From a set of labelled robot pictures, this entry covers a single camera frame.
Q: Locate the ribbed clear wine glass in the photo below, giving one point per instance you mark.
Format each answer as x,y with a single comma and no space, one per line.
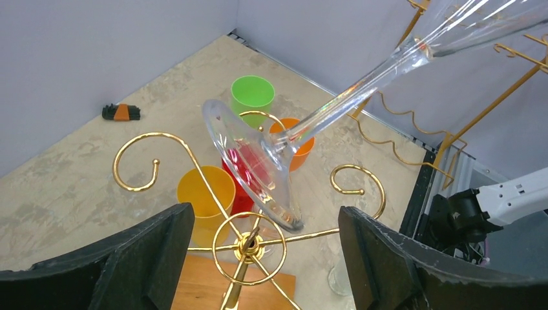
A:
266,231

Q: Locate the green plastic cup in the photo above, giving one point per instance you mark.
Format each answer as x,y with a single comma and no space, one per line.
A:
251,93

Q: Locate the clear glass near front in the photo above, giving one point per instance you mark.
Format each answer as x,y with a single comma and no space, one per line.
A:
338,279

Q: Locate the gold wire wine glass rack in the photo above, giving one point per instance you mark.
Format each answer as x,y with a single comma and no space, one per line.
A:
296,280

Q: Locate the black orange hex key set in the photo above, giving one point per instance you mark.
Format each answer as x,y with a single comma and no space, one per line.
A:
121,112

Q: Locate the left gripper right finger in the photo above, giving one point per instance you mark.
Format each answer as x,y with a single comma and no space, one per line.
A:
388,270

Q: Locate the yellow plastic goblet back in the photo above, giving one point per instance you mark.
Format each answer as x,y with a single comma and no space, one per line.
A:
192,189

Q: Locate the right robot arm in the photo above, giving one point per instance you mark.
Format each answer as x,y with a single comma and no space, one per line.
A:
459,224

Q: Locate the gold wall hook rack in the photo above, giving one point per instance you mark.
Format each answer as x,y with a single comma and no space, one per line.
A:
449,92

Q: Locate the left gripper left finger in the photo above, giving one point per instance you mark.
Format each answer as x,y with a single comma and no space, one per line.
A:
137,268

